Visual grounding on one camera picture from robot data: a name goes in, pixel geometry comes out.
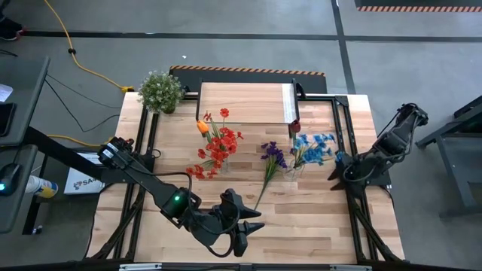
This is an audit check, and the yellow floor cable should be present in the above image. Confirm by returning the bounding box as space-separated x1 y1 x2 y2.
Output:
47 134 114 148
43 0 136 94

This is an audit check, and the black hazard-striped floor mat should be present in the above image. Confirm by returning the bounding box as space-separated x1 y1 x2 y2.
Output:
354 0 482 13
168 64 328 95

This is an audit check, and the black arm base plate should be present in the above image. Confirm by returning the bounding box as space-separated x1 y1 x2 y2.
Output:
336 153 392 188

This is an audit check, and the black metal side table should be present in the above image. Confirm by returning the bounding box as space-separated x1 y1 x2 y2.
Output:
415 96 482 220

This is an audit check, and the dark red artificial tulip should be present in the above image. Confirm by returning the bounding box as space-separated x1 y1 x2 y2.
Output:
288 119 303 151

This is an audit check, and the white paper sheet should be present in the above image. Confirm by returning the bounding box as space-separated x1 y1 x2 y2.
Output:
0 83 14 103

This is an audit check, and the silver aluminium bracket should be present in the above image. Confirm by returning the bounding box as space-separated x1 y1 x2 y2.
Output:
118 262 163 271
329 263 374 271

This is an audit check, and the black computer mouse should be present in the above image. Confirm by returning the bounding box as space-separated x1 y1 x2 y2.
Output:
0 162 23 197

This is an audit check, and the potted green plant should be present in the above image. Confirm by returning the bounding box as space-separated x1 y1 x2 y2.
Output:
137 70 186 115

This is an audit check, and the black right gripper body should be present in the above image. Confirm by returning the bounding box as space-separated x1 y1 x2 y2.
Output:
340 153 378 184

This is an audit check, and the wooden shelf black metal frame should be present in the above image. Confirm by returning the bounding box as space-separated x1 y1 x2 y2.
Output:
194 78 302 128

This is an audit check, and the orange artificial tulip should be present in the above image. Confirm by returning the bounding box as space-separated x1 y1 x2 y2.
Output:
196 120 212 144

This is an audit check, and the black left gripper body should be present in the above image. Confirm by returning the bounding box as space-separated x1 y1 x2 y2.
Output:
212 187 250 258

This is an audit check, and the dark grey desk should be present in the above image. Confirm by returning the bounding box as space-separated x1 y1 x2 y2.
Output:
0 56 52 234

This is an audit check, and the red artificial flower bunch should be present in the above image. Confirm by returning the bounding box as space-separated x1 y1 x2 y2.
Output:
185 108 245 181

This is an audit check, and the purple artificial flower bunch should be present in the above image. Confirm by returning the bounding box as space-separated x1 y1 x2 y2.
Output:
254 141 289 211

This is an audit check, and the black floor cable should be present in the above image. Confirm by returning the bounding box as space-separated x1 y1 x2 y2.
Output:
44 73 122 133

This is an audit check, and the person's shoe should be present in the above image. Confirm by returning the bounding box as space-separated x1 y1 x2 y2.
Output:
0 17 26 41

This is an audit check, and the black support beam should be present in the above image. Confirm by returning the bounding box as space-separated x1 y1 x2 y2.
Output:
22 126 110 181

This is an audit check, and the black phone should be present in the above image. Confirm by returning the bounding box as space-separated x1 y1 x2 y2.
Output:
0 102 17 138

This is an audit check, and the white and yellow spray can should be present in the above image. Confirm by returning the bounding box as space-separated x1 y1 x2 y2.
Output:
25 175 59 199

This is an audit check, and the blue artificial flower bunch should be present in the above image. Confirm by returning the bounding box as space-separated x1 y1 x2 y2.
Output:
291 132 346 169

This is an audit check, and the white box with logo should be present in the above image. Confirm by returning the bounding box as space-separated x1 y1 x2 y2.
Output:
63 151 107 196

